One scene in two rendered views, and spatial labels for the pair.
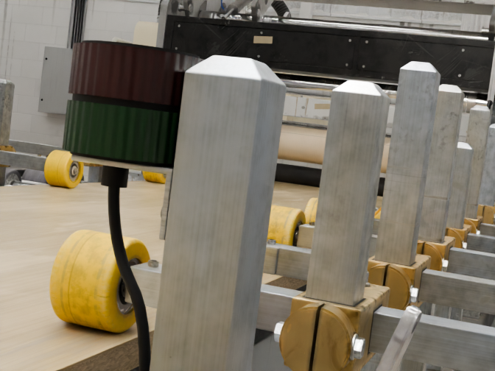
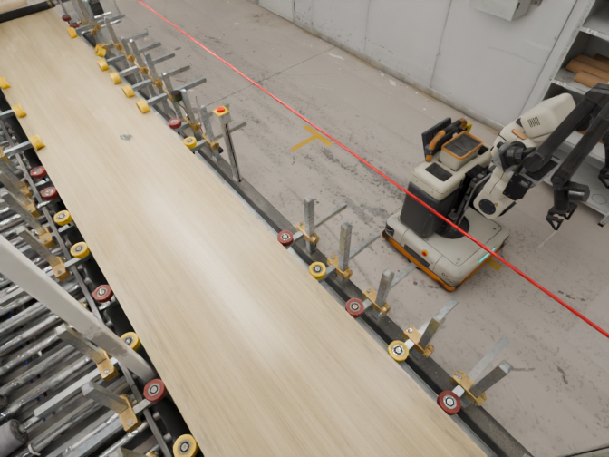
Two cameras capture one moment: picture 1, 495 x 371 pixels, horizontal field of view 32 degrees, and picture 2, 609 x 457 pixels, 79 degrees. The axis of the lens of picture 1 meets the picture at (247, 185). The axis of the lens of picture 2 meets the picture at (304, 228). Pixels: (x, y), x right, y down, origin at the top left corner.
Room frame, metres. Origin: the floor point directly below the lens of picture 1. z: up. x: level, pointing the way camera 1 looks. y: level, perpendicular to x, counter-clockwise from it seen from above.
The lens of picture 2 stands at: (-1.43, 1.39, 2.39)
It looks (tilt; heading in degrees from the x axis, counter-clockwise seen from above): 52 degrees down; 304
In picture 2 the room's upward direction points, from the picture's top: 3 degrees counter-clockwise
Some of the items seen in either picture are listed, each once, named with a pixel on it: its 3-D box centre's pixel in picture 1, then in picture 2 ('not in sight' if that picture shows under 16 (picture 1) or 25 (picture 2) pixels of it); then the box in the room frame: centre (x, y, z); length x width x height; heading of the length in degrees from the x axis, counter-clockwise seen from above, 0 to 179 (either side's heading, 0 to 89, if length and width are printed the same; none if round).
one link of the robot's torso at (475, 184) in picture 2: not in sight; (495, 193); (-1.57, -0.52, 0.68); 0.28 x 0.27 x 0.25; 70
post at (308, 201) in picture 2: not in sight; (310, 228); (-0.81, 0.42, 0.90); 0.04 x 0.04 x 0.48; 71
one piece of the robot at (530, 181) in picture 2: not in sight; (531, 171); (-1.66, -0.42, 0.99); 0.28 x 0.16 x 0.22; 70
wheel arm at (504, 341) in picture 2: not in sight; (474, 373); (-1.74, 0.67, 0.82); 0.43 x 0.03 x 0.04; 71
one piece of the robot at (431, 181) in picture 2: not in sight; (449, 186); (-1.30, -0.55, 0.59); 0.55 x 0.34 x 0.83; 70
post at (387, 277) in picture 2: not in sight; (381, 299); (-1.28, 0.59, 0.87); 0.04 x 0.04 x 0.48; 71
